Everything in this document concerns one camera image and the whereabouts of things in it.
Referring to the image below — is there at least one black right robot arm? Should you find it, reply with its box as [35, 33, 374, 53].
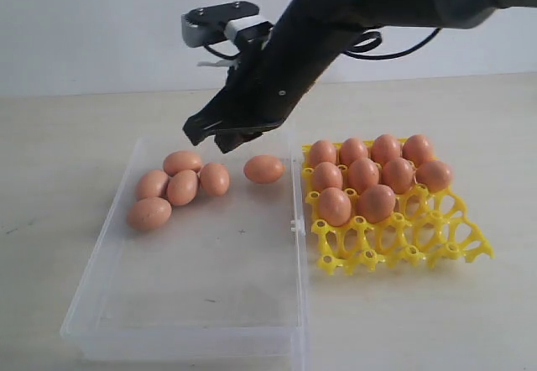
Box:
[181, 0, 536, 153]

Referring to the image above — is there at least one brown egg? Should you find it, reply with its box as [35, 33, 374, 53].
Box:
[370, 134, 402, 165]
[347, 158, 380, 195]
[381, 157, 414, 195]
[127, 197, 172, 232]
[167, 170, 199, 206]
[415, 160, 453, 193]
[243, 154, 284, 184]
[199, 162, 230, 196]
[163, 150, 203, 176]
[357, 185, 396, 223]
[317, 187, 352, 227]
[311, 162, 343, 192]
[307, 139, 337, 168]
[402, 134, 435, 168]
[135, 170, 169, 201]
[339, 138, 369, 166]

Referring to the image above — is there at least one black cable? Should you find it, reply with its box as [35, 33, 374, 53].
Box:
[343, 26, 443, 60]

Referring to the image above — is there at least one clear plastic storage box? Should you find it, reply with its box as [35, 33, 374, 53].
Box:
[60, 126, 310, 370]

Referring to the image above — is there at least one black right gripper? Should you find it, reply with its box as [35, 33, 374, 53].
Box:
[182, 0, 368, 154]

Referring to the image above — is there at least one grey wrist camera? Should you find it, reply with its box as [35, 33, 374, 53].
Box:
[181, 1, 274, 49]

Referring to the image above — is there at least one yellow plastic egg tray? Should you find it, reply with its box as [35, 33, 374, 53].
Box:
[302, 144, 494, 275]

